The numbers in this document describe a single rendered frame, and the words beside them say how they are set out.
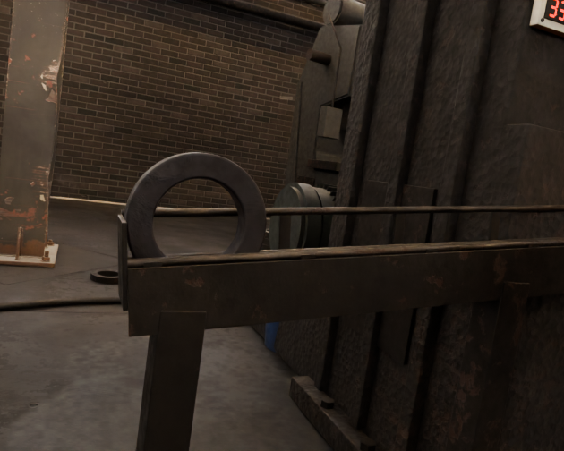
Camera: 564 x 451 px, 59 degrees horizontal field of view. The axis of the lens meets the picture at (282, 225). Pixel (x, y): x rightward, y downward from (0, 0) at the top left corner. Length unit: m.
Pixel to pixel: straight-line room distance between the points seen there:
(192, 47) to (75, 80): 1.50
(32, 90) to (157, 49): 3.86
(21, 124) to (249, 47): 4.50
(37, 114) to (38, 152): 0.21
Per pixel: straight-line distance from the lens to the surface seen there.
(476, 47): 1.16
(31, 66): 3.18
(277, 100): 7.22
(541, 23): 1.13
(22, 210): 3.19
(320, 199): 2.07
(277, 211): 0.75
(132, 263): 0.63
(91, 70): 6.77
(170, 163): 0.64
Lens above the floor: 0.72
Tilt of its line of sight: 6 degrees down
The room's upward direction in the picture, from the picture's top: 8 degrees clockwise
